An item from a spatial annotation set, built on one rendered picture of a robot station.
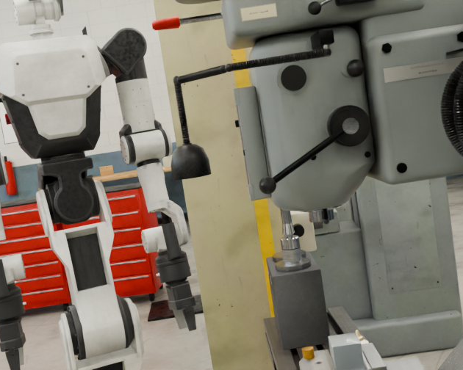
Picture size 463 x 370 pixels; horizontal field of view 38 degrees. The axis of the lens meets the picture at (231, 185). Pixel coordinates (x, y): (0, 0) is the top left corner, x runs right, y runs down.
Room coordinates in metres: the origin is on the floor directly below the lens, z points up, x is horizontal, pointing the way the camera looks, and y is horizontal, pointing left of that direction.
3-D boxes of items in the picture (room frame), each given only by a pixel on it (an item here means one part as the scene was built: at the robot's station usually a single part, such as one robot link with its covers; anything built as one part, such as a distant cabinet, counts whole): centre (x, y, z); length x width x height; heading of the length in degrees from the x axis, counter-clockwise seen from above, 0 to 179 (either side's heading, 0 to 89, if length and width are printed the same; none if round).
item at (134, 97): (1.90, 0.23, 1.52); 0.13 x 0.12 x 0.22; 110
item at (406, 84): (1.27, -0.36, 1.47); 0.24 x 0.19 x 0.26; 1
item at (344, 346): (1.21, -0.16, 1.03); 0.06 x 0.05 x 0.06; 179
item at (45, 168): (1.90, 0.46, 1.37); 0.28 x 0.13 x 0.18; 20
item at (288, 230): (1.66, -0.12, 1.24); 0.03 x 0.03 x 0.11
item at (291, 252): (1.66, -0.12, 1.14); 0.05 x 0.05 x 0.06
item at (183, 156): (1.26, 0.07, 1.43); 0.07 x 0.07 x 0.06
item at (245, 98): (1.27, -0.05, 1.45); 0.04 x 0.04 x 0.21; 1
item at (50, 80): (1.88, 0.45, 1.63); 0.34 x 0.30 x 0.36; 110
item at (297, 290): (1.71, -0.12, 1.02); 0.22 x 0.12 x 0.20; 0
